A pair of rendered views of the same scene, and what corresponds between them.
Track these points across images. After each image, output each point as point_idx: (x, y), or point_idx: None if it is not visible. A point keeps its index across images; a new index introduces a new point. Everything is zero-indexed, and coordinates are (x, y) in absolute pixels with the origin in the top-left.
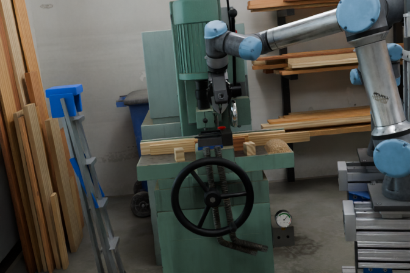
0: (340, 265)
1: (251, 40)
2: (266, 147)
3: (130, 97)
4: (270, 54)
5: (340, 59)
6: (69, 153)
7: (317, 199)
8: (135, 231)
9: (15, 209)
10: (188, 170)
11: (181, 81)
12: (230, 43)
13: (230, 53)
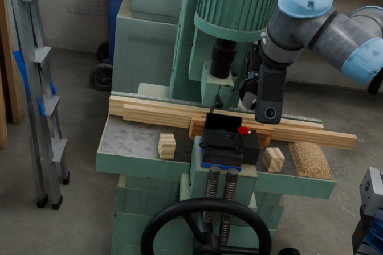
0: (302, 218)
1: (378, 50)
2: (296, 157)
3: None
4: None
5: None
6: (13, 44)
7: (286, 112)
8: (89, 109)
9: None
10: (179, 213)
11: (191, 8)
12: (331, 41)
13: (323, 57)
